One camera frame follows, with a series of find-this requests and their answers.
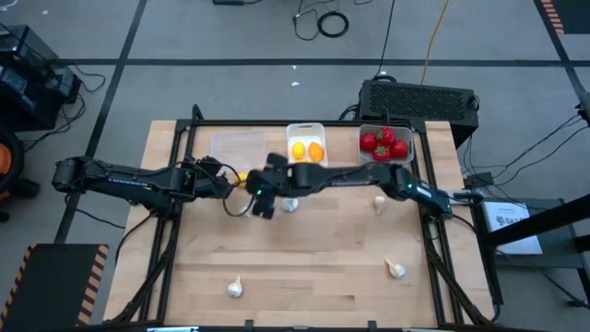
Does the black power adapter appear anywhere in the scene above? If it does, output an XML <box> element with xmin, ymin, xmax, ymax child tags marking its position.
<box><xmin>463</xmin><ymin>171</ymin><xmax>494</xmax><ymax>190</ymax></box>

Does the black hanging cable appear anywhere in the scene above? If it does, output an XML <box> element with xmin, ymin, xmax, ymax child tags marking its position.
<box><xmin>372</xmin><ymin>0</ymin><xmax>396</xmax><ymax>79</ymax></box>

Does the clear plastic container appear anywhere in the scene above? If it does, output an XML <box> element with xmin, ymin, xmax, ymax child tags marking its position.
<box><xmin>210</xmin><ymin>130</ymin><xmax>267</xmax><ymax>174</ymax></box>

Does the orange and black wheel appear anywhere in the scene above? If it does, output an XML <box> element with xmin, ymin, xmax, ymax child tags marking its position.
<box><xmin>0</xmin><ymin>128</ymin><xmax>41</xmax><ymax>222</ymax></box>

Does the black equipment cart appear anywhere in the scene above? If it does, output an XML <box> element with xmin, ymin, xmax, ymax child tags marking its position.
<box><xmin>0</xmin><ymin>23</ymin><xmax>83</xmax><ymax>133</ymax></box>

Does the yellow hanging cable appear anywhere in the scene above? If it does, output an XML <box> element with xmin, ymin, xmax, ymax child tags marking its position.
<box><xmin>419</xmin><ymin>0</ymin><xmax>451</xmax><ymax>86</ymax></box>

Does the black loose floor cable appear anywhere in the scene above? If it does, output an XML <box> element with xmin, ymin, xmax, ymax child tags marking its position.
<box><xmin>291</xmin><ymin>0</ymin><xmax>324</xmax><ymax>42</ymax></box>

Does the black aluminium table frame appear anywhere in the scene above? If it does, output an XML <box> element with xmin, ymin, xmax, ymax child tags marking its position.
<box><xmin>110</xmin><ymin>103</ymin><xmax>504</xmax><ymax>329</ymax></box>

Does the white paper sheet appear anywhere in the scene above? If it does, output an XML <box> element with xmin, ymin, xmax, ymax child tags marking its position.
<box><xmin>482</xmin><ymin>200</ymin><xmax>544</xmax><ymax>255</ymax></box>

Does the black metal stand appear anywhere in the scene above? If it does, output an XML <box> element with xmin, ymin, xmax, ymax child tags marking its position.
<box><xmin>469</xmin><ymin>193</ymin><xmax>590</xmax><ymax>278</ymax></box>

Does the black cable bundle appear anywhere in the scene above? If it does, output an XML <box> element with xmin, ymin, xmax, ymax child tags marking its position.
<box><xmin>110</xmin><ymin>230</ymin><xmax>179</xmax><ymax>324</ymax></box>
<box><xmin>421</xmin><ymin>225</ymin><xmax>503</xmax><ymax>326</ymax></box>

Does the grey plastic basket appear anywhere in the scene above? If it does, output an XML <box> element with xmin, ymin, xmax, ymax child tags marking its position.
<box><xmin>358</xmin><ymin>124</ymin><xmax>415</xmax><ymax>166</ymax></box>

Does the black hazard-striped mat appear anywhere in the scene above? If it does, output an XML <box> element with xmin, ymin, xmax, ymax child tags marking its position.
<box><xmin>538</xmin><ymin>0</ymin><xmax>590</xmax><ymax>36</ymax></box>
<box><xmin>0</xmin><ymin>243</ymin><xmax>111</xmax><ymax>332</ymax></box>

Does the orange-yellow lemon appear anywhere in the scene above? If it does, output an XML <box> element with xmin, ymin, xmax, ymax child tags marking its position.
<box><xmin>307</xmin><ymin>141</ymin><xmax>325</xmax><ymax>163</ymax></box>

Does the black computer case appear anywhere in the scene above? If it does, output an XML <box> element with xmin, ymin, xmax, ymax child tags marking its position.
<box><xmin>358</xmin><ymin>78</ymin><xmax>479</xmax><ymax>148</ymax></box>

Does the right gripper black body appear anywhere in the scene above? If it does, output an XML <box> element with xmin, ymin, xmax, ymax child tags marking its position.
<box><xmin>255</xmin><ymin>152</ymin><xmax>299</xmax><ymax>221</ymax></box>

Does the white plastic basket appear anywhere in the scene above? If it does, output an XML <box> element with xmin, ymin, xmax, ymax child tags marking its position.
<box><xmin>285</xmin><ymin>122</ymin><xmax>330</xmax><ymax>168</ymax></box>

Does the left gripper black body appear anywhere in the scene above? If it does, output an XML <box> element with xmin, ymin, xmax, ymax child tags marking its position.
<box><xmin>183</xmin><ymin>156</ymin><xmax>230</xmax><ymax>200</ymax></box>

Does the black coiled cable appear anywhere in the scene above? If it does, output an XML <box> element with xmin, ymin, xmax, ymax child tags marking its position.
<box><xmin>316</xmin><ymin>11</ymin><xmax>350</xmax><ymax>39</ymax></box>

